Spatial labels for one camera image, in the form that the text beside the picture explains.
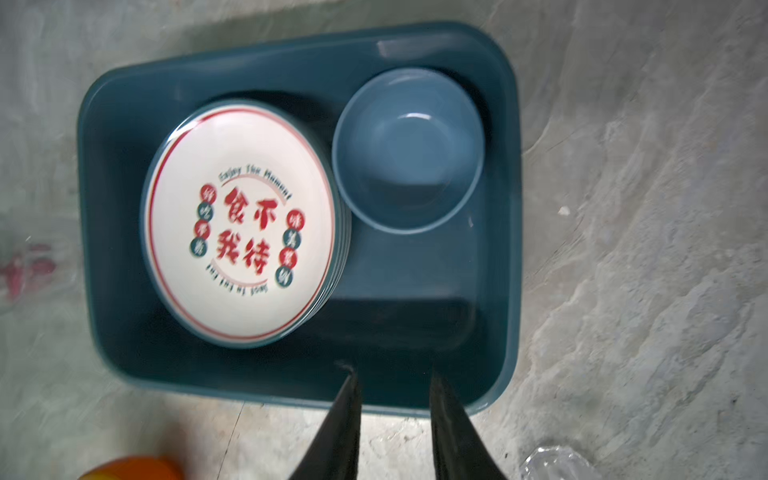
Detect blue shallow bowl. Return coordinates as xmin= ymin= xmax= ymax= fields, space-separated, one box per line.
xmin=332 ymin=68 xmax=485 ymax=235

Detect pink white toy on table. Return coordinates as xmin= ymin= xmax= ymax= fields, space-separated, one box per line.
xmin=1 ymin=243 xmax=57 ymax=303

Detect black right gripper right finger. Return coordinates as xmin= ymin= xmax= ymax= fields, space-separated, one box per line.
xmin=429 ymin=371 xmax=506 ymax=479

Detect orange shallow bowl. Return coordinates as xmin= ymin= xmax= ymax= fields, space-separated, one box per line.
xmin=79 ymin=457 xmax=184 ymax=480

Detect clear plastic cup far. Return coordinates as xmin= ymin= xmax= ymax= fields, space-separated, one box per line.
xmin=521 ymin=446 xmax=602 ymax=480

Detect teal plastic bin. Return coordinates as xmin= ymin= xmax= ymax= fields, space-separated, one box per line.
xmin=77 ymin=22 xmax=522 ymax=417

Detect white plate red green circles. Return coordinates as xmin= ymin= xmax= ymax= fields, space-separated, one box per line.
xmin=140 ymin=99 xmax=351 ymax=349

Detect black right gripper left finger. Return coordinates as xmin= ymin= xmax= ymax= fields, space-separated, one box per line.
xmin=290 ymin=372 xmax=362 ymax=480

